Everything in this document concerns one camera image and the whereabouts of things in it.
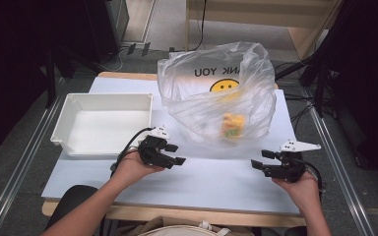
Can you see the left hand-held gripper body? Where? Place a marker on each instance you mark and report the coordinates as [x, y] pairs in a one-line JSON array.
[[152, 151]]

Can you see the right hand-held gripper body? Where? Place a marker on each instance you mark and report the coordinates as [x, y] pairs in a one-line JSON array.
[[287, 167]]

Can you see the yellow drink carton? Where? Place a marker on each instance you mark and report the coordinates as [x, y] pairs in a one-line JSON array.
[[233, 126]]

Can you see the clear smiley plastic bag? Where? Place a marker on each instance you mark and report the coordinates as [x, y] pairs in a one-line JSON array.
[[206, 108]]

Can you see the person's left hand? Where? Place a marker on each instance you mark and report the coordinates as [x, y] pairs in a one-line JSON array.
[[134, 167]]

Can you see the person's right hand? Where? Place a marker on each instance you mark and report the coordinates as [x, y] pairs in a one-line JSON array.
[[300, 191]]

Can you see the pale blue table mat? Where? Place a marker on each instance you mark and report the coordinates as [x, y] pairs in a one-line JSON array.
[[210, 183]]

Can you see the white plastic bin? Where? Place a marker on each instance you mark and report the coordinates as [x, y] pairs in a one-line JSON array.
[[108, 128]]

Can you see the person's beige clothing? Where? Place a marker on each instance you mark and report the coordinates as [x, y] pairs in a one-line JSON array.
[[164, 227]]

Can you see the black metal stand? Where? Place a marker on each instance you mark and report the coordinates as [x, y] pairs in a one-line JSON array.
[[320, 85], [50, 78]]

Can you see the dark cabinet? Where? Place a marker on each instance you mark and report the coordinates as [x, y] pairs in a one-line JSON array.
[[106, 29]]

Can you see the wooden shelf unit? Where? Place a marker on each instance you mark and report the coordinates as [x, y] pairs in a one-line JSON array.
[[262, 16]]

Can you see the metal floor rail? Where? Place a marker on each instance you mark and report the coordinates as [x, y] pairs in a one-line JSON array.
[[341, 177], [16, 177]]

